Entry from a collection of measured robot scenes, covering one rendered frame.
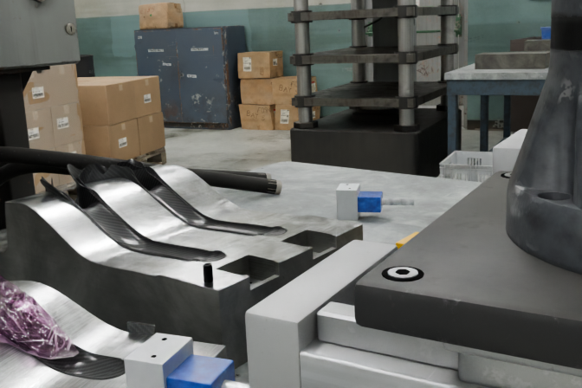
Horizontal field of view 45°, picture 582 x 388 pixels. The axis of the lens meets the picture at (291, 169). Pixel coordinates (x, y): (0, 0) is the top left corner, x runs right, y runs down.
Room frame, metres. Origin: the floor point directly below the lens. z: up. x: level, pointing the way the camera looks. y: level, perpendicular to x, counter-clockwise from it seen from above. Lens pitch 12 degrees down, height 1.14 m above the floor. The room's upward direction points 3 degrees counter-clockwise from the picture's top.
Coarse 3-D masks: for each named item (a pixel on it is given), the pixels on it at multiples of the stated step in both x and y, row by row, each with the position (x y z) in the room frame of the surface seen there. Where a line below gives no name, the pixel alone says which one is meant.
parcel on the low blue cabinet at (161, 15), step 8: (144, 8) 8.09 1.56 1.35; (152, 8) 8.03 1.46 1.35; (160, 8) 7.99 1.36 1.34; (168, 8) 7.97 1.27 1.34; (176, 8) 8.10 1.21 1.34; (144, 16) 8.08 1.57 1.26; (152, 16) 8.02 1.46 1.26; (160, 16) 7.98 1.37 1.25; (168, 16) 7.97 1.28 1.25; (176, 16) 8.08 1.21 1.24; (144, 24) 8.10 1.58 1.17; (152, 24) 8.04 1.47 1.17; (160, 24) 7.99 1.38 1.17; (168, 24) 7.96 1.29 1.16; (176, 24) 8.08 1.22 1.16
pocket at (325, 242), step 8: (304, 232) 0.82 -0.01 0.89; (312, 232) 0.82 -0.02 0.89; (320, 232) 0.81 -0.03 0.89; (288, 240) 0.80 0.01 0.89; (296, 240) 0.81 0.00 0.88; (304, 240) 0.82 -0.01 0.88; (312, 240) 0.82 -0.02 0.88; (320, 240) 0.81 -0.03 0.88; (328, 240) 0.81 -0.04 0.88; (320, 248) 0.81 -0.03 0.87; (328, 248) 0.81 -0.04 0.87; (336, 248) 0.79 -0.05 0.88
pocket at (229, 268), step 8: (248, 256) 0.74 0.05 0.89; (256, 256) 0.73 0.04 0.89; (232, 264) 0.72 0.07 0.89; (240, 264) 0.73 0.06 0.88; (248, 264) 0.74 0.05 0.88; (256, 264) 0.73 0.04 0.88; (264, 264) 0.73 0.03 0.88; (272, 264) 0.72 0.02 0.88; (232, 272) 0.72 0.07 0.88; (240, 272) 0.73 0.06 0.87; (248, 272) 0.74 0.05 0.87; (256, 272) 0.73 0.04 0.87; (264, 272) 0.73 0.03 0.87; (272, 272) 0.72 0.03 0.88; (256, 280) 0.73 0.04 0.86; (264, 280) 0.70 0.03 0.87
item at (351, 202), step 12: (336, 192) 1.17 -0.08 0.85; (348, 192) 1.17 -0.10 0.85; (360, 192) 1.19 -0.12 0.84; (372, 192) 1.19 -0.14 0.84; (348, 204) 1.17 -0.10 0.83; (360, 204) 1.16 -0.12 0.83; (372, 204) 1.16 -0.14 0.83; (384, 204) 1.17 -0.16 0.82; (396, 204) 1.17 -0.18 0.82; (408, 204) 1.16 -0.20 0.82; (348, 216) 1.17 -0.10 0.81
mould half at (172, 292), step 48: (144, 192) 0.93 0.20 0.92; (192, 192) 0.97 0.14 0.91; (0, 240) 0.94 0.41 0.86; (48, 240) 0.81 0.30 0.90; (96, 240) 0.81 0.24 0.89; (192, 240) 0.82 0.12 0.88; (240, 240) 0.80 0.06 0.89; (336, 240) 0.79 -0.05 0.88; (96, 288) 0.76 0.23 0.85; (144, 288) 0.71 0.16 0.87; (192, 288) 0.66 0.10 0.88; (240, 288) 0.66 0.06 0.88; (192, 336) 0.66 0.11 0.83; (240, 336) 0.66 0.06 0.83
